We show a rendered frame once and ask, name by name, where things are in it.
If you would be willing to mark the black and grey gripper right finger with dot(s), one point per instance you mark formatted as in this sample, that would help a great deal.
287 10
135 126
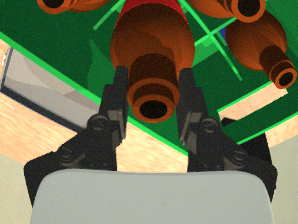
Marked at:
209 149

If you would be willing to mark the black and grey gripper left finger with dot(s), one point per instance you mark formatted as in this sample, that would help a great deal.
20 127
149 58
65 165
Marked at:
93 144

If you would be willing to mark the dark green crate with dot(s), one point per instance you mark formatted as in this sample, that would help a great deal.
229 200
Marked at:
75 47

